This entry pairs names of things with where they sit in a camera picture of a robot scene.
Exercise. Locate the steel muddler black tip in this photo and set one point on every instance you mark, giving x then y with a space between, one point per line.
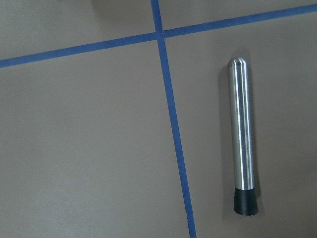
245 200

